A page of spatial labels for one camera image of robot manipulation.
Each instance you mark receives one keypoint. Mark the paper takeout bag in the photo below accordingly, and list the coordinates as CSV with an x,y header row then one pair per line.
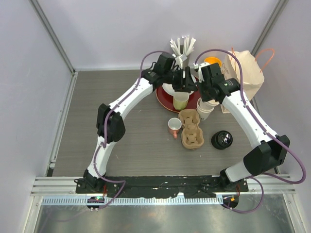
x,y
253,77

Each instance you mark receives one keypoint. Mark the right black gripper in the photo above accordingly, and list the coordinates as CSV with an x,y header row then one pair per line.
x,y
204,98

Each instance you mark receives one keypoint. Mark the red round tray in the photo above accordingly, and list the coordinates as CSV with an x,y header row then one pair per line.
x,y
167,101

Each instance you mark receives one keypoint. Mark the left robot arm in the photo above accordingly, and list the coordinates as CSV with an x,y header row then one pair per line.
x,y
110,118

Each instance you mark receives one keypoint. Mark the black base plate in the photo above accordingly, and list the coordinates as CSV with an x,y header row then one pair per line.
x,y
160,187

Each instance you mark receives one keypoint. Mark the white wrapped straws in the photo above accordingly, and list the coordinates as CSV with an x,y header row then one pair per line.
x,y
183,45

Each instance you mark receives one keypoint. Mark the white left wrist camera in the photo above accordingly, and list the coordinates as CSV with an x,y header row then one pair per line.
x,y
177,60

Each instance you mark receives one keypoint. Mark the black cup lids stack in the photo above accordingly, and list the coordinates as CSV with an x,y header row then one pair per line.
x,y
222,140

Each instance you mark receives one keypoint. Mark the aluminium frame rail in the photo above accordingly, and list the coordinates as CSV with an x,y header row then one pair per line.
x,y
62,190

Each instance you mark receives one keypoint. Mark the white paper plate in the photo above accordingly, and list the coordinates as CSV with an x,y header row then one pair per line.
x,y
169,89

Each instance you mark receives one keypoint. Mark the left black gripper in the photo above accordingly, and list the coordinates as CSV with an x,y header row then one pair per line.
x,y
184,85

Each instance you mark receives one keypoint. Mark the pink mug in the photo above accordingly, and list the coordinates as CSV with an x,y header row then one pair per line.
x,y
174,125

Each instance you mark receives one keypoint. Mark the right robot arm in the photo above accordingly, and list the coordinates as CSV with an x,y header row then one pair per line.
x,y
266,153

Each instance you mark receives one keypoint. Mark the grey straw holder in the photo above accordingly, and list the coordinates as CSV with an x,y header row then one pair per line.
x,y
184,61

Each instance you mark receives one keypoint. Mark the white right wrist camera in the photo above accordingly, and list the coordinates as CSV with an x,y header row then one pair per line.
x,y
202,70

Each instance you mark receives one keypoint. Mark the orange bowl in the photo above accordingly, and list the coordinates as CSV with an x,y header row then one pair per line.
x,y
213,60

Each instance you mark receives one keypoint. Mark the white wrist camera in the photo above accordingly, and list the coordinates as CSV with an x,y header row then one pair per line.
x,y
202,70
177,60

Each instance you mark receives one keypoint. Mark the stack of white paper cups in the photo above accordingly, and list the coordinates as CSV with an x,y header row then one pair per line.
x,y
204,108

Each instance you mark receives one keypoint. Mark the brown cardboard cup carrier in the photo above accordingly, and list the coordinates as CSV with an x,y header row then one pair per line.
x,y
192,134

